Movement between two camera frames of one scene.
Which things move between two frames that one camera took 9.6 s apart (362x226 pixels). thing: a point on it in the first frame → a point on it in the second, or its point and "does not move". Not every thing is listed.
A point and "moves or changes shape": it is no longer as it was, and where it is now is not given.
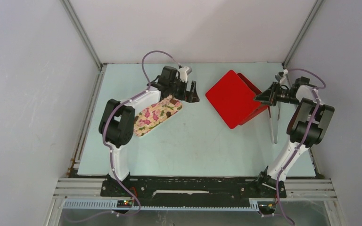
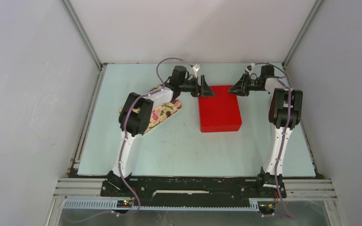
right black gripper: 270,96 → 242,87
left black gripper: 191,96 → 204,90
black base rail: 190,191 does not move
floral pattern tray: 155,114 does not move
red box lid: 233,99 moves or changes shape
